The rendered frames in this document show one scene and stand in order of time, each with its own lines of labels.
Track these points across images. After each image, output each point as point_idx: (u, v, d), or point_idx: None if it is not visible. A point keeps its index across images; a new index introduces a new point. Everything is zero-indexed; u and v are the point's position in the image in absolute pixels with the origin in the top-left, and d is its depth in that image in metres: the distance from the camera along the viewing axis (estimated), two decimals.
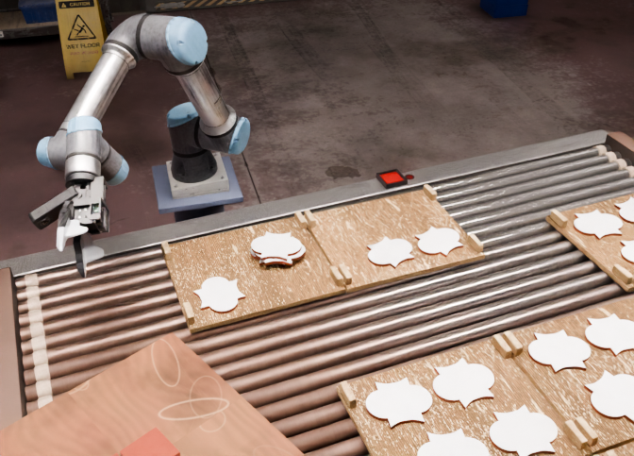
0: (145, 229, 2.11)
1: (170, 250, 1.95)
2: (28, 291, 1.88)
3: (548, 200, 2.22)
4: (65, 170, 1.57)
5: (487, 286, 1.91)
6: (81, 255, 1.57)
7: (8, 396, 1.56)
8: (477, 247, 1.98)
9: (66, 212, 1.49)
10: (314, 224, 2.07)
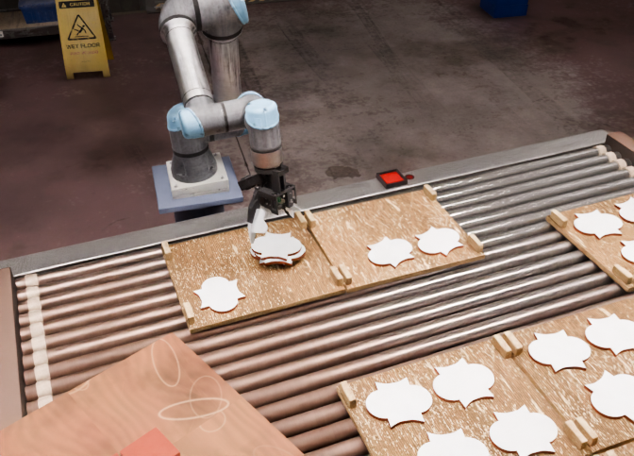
0: (145, 229, 2.11)
1: (170, 250, 1.95)
2: (28, 291, 1.88)
3: (548, 200, 2.22)
4: (252, 156, 1.75)
5: (487, 286, 1.91)
6: (284, 208, 1.87)
7: (8, 396, 1.56)
8: (477, 247, 1.98)
9: (253, 208, 1.78)
10: (314, 224, 2.07)
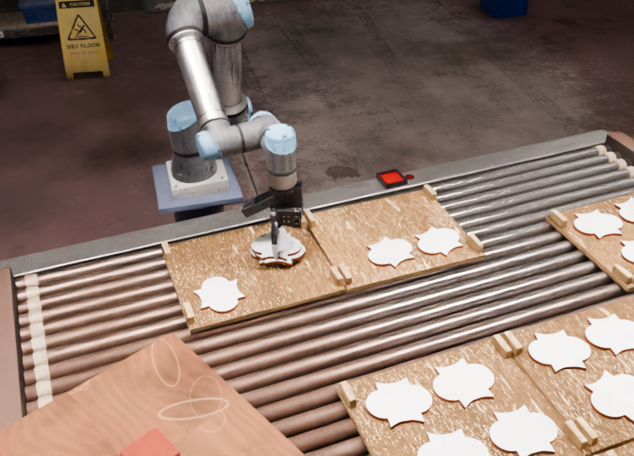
0: (145, 229, 2.11)
1: (170, 250, 1.95)
2: (28, 291, 1.88)
3: (548, 200, 2.22)
4: (268, 181, 1.81)
5: (487, 286, 1.91)
6: (280, 225, 1.96)
7: (8, 396, 1.56)
8: (477, 247, 1.98)
9: (275, 231, 1.86)
10: (314, 224, 2.07)
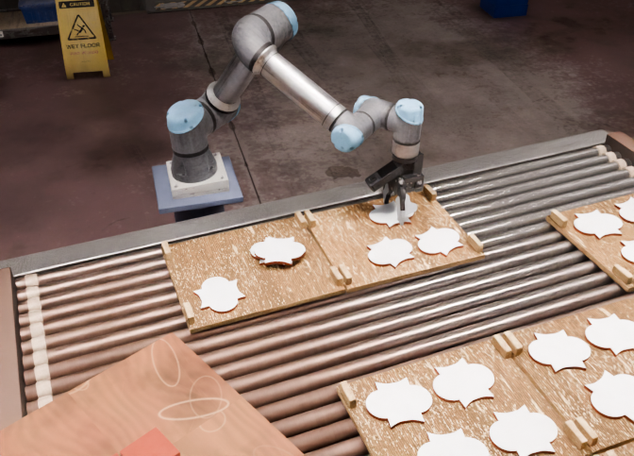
0: (145, 229, 2.11)
1: (170, 250, 1.95)
2: (28, 291, 1.88)
3: (548, 200, 2.22)
4: (398, 153, 1.98)
5: (487, 286, 1.91)
6: (390, 195, 2.13)
7: (8, 396, 1.56)
8: (477, 247, 1.98)
9: (405, 197, 2.03)
10: (314, 224, 2.07)
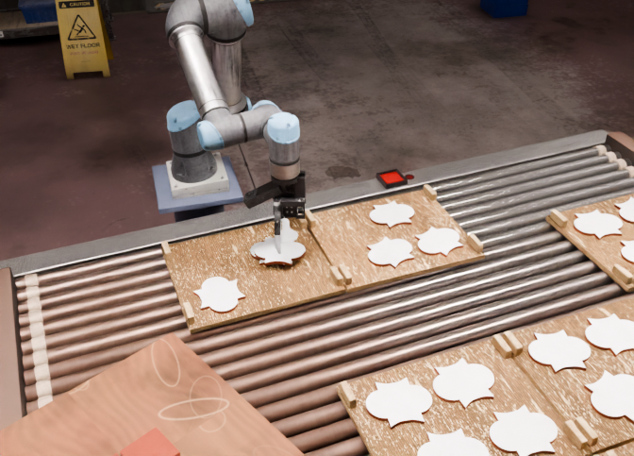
0: (145, 229, 2.11)
1: (170, 250, 1.95)
2: (28, 291, 1.88)
3: (548, 200, 2.22)
4: (271, 171, 1.78)
5: (487, 286, 1.91)
6: None
7: (8, 396, 1.56)
8: (477, 247, 1.98)
9: (279, 220, 1.82)
10: (314, 224, 2.07)
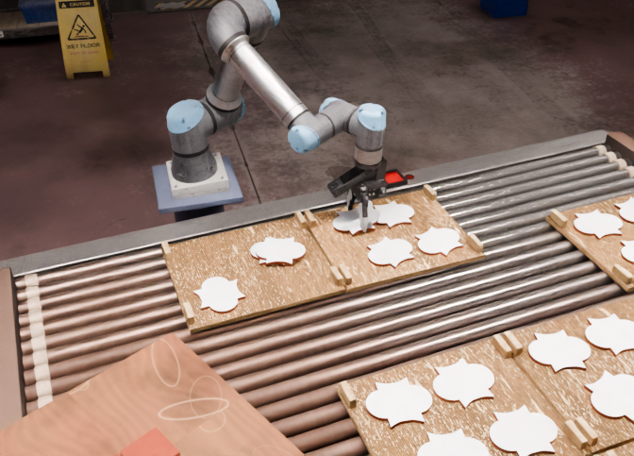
0: (145, 229, 2.11)
1: (170, 250, 1.95)
2: (28, 291, 1.88)
3: (548, 200, 2.22)
4: (360, 159, 1.94)
5: (487, 286, 1.91)
6: (354, 201, 2.09)
7: (8, 396, 1.56)
8: (477, 247, 1.98)
9: (367, 204, 2.00)
10: (314, 224, 2.07)
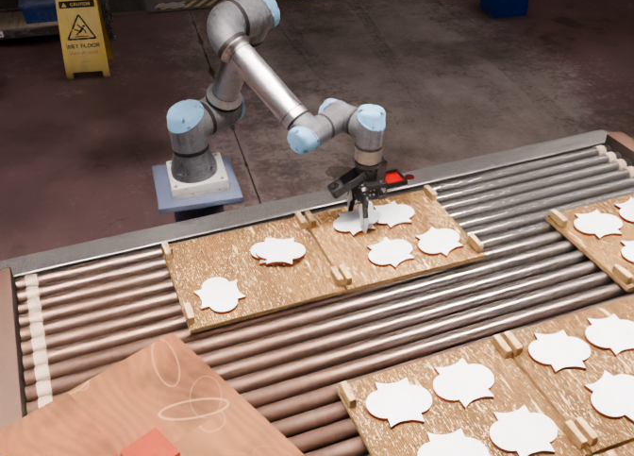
0: (145, 229, 2.11)
1: (170, 250, 1.95)
2: (28, 292, 1.88)
3: (548, 200, 2.22)
4: (360, 160, 1.94)
5: (487, 286, 1.91)
6: (354, 202, 2.09)
7: (8, 396, 1.56)
8: (477, 247, 1.98)
9: (368, 205, 2.00)
10: (314, 224, 2.07)
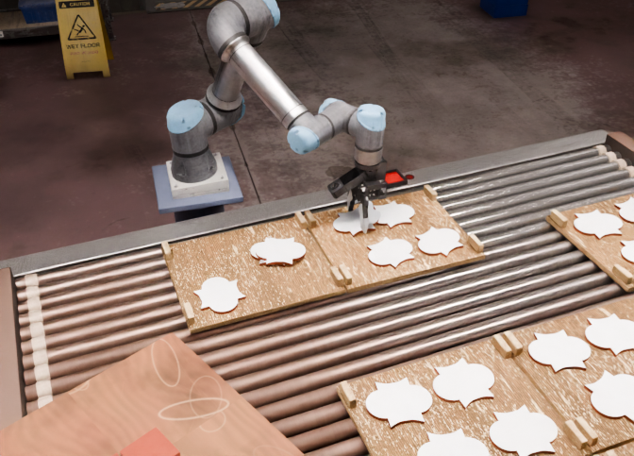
0: (145, 229, 2.11)
1: (170, 250, 1.95)
2: (28, 292, 1.88)
3: (548, 200, 2.22)
4: (360, 160, 1.94)
5: (487, 286, 1.91)
6: (354, 202, 2.09)
7: (8, 396, 1.56)
8: (477, 247, 1.98)
9: (368, 205, 2.00)
10: (314, 224, 2.07)
